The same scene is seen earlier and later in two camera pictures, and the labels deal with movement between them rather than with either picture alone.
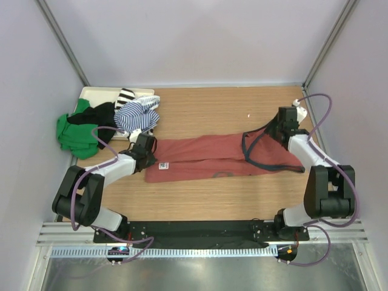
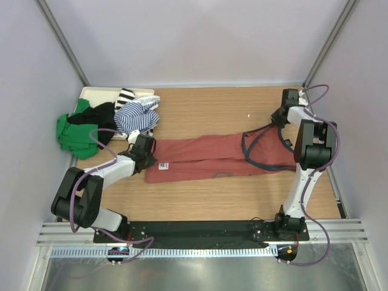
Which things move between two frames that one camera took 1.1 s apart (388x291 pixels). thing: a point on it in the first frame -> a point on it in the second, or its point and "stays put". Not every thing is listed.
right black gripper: x=271 y=128 -> x=276 y=120
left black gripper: x=151 y=160 stays put
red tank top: x=199 y=157 stays put
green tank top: x=78 y=138 stays put
